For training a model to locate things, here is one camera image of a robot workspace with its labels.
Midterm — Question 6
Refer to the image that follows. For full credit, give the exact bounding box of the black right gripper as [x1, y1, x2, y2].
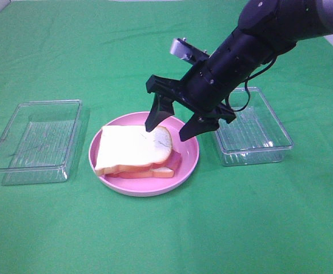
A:
[145, 61, 236, 142]

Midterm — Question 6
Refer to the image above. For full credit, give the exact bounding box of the bacon strip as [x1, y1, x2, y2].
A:
[165, 150, 182, 171]

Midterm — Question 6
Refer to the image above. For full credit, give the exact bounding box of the toast bread slice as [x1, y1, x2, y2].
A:
[107, 167, 174, 179]
[94, 125, 172, 176]

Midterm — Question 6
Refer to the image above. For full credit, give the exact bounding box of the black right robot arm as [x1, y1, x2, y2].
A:
[145, 1, 333, 141]

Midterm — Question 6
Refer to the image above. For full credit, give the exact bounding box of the pink plate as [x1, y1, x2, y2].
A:
[89, 111, 199, 197]

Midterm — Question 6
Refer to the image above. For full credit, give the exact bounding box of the right clear plastic tray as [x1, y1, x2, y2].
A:
[214, 87, 294, 167]

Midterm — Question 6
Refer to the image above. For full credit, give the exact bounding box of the clear plastic tray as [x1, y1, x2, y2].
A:
[214, 87, 294, 167]
[0, 99, 82, 186]

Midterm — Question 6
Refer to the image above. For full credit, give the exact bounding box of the left clear plastic tray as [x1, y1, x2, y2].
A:
[0, 99, 82, 186]

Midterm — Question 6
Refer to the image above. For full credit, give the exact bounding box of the green tablecloth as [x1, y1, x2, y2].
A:
[0, 1, 333, 273]

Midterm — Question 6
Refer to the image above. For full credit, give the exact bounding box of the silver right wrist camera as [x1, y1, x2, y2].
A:
[169, 37, 210, 63]

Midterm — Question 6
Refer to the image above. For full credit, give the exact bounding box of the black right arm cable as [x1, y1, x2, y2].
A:
[224, 54, 278, 112]

